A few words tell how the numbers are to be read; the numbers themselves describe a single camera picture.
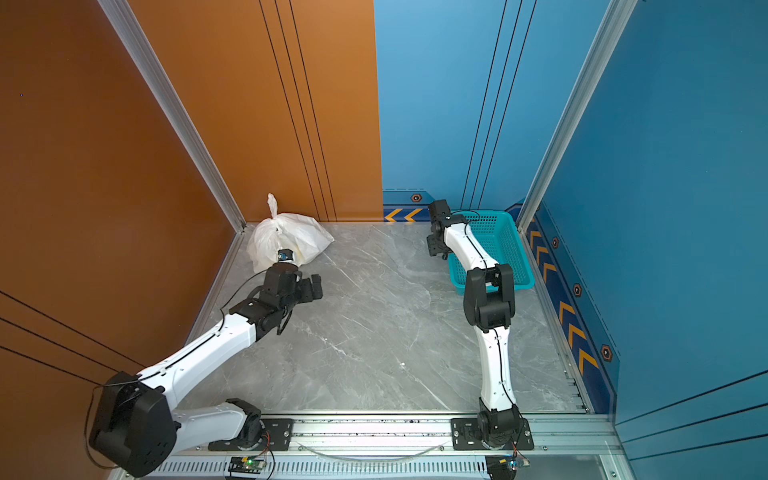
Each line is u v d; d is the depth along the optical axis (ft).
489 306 1.96
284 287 2.11
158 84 2.65
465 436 2.38
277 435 2.42
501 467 2.32
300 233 3.36
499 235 3.70
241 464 2.34
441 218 2.53
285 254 2.42
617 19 2.30
